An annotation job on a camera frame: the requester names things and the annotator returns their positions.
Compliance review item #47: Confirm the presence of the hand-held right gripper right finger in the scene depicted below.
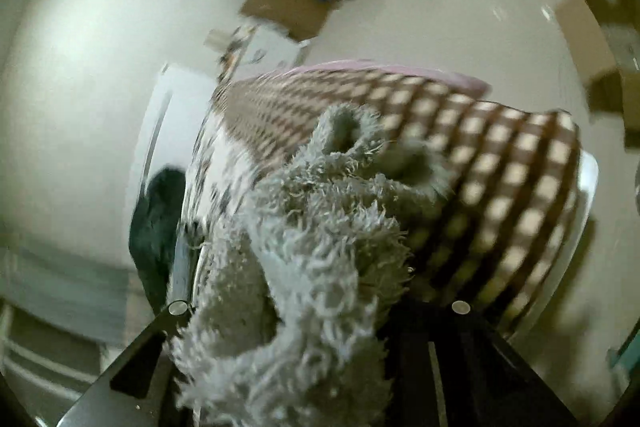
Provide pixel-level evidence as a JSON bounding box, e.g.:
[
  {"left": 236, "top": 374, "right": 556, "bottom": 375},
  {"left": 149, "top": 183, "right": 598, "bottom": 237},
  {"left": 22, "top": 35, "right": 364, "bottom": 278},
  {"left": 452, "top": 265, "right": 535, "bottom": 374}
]
[{"left": 385, "top": 294, "right": 583, "bottom": 427}]

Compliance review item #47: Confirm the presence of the grey fluffy towel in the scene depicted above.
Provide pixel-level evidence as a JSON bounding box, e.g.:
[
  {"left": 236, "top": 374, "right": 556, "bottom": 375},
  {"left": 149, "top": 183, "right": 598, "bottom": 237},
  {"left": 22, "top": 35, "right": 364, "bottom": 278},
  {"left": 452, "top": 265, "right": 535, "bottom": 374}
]
[{"left": 170, "top": 103, "right": 458, "bottom": 427}]

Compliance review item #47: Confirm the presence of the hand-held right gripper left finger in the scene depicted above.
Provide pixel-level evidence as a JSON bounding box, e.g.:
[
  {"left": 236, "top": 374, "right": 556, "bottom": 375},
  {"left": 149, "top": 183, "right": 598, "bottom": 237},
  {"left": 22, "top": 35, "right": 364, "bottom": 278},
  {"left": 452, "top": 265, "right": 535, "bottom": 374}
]
[{"left": 56, "top": 301, "right": 197, "bottom": 427}]

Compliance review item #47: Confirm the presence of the brown cardboard box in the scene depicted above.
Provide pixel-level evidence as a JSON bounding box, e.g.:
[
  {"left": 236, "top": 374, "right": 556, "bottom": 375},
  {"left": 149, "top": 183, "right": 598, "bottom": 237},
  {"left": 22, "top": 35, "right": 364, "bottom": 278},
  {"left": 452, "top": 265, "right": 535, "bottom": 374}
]
[
  {"left": 240, "top": 0, "right": 341, "bottom": 44},
  {"left": 555, "top": 0, "right": 640, "bottom": 118}
]

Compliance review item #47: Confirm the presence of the white box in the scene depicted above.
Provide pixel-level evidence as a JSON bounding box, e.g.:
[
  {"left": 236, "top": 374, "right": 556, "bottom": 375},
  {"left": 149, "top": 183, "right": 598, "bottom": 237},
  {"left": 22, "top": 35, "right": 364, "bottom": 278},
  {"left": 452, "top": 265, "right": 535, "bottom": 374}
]
[{"left": 205, "top": 24, "right": 311, "bottom": 72}]

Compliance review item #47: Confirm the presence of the white patterned bed sheet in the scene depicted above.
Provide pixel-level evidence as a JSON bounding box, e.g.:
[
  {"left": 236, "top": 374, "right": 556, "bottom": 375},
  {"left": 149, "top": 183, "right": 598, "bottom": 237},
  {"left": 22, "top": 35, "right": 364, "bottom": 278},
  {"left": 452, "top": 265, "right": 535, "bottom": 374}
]
[{"left": 172, "top": 107, "right": 266, "bottom": 308}]

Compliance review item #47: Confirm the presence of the brown checkered blanket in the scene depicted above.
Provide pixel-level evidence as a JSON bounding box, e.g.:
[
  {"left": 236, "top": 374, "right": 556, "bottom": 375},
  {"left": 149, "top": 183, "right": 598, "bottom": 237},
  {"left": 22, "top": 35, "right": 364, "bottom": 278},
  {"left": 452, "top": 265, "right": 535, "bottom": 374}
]
[{"left": 212, "top": 68, "right": 583, "bottom": 340}]

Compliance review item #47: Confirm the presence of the pink cloth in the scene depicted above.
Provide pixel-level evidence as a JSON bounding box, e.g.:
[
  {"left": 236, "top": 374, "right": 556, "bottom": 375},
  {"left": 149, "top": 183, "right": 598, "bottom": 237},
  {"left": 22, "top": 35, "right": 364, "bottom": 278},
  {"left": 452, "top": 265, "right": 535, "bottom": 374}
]
[{"left": 280, "top": 59, "right": 493, "bottom": 98}]

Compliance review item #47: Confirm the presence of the dark green cloth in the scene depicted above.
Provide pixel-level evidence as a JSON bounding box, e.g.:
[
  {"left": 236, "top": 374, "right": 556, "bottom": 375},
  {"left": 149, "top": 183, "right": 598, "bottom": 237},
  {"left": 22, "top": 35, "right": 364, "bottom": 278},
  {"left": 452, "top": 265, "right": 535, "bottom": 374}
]
[{"left": 128, "top": 166, "right": 188, "bottom": 308}]

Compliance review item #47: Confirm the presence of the white laundry basket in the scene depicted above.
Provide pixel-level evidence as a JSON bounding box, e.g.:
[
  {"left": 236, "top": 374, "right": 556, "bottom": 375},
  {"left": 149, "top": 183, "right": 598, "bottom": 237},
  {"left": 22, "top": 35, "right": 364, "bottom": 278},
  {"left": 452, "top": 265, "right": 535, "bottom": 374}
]
[{"left": 132, "top": 62, "right": 600, "bottom": 343}]

